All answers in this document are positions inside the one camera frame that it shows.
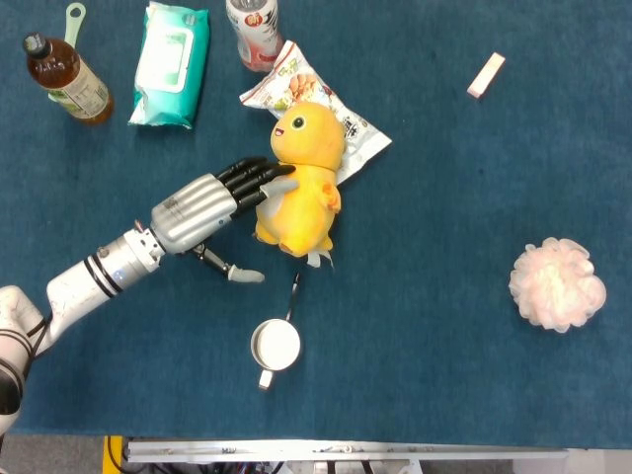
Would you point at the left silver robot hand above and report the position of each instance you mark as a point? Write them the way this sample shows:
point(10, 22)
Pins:
point(197, 212)

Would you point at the yellow plush toy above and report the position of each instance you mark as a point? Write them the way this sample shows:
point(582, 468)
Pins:
point(306, 197)

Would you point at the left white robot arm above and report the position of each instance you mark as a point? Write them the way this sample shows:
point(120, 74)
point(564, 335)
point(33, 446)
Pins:
point(74, 291)

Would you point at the metal spoon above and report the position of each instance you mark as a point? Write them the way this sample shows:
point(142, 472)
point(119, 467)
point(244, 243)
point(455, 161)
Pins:
point(293, 296)

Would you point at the teal wet wipes pack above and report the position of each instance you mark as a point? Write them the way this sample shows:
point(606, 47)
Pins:
point(168, 64)

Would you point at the white mug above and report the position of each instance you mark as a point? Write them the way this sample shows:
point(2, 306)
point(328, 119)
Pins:
point(274, 345)

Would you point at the white snack bag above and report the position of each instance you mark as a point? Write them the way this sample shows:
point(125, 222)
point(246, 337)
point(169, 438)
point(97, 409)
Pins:
point(296, 81)

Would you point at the brown tea bottle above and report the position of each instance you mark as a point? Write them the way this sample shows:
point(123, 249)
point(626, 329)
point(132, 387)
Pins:
point(66, 79)

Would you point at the pink drink bottle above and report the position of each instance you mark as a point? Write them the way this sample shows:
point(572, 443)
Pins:
point(257, 34)

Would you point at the green plastic scoop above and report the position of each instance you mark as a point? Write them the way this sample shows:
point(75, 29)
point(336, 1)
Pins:
point(73, 22)

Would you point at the pink rectangular eraser block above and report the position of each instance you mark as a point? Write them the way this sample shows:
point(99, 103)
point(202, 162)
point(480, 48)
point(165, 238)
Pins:
point(486, 75)

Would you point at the pink mesh bath pouf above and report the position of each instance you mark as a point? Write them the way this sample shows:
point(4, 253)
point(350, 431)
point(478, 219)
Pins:
point(558, 285)

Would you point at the aluminium frame rail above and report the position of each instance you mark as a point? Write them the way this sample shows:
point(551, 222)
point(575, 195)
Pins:
point(345, 450)

